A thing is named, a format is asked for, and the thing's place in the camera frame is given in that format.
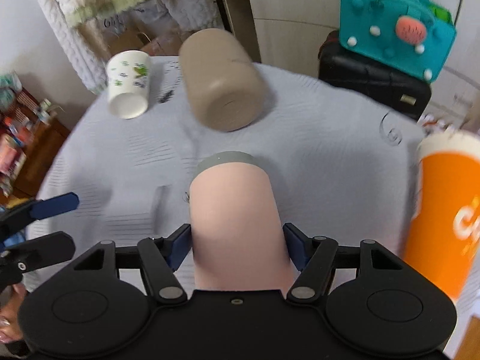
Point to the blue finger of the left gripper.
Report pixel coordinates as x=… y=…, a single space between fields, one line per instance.
x=38 y=253
x=15 y=219

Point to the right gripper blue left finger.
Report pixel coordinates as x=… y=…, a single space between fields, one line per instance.
x=160 y=258

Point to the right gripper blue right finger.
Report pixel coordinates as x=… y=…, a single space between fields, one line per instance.
x=314 y=258

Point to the pink cup with grey rim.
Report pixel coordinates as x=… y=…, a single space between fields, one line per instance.
x=238 y=242

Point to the orange paper cup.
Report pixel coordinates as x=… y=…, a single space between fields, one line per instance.
x=443 y=237

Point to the beige cylindrical cup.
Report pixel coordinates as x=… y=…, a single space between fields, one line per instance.
x=223 y=87

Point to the white paper cup green print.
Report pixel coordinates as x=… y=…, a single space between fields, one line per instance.
x=128 y=74

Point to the person's left hand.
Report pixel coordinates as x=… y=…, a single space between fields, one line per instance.
x=10 y=329

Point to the wooden shelf with items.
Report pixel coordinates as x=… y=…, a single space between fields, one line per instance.
x=31 y=137

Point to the grey textured tablecloth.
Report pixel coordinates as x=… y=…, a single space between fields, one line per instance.
x=340 y=166

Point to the black suitcase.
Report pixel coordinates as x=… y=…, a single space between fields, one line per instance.
x=345 y=69

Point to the teal felt handbag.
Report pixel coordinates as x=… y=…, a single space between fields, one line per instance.
x=412 y=36

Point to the white knitted cardigan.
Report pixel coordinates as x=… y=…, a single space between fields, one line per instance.
x=76 y=25

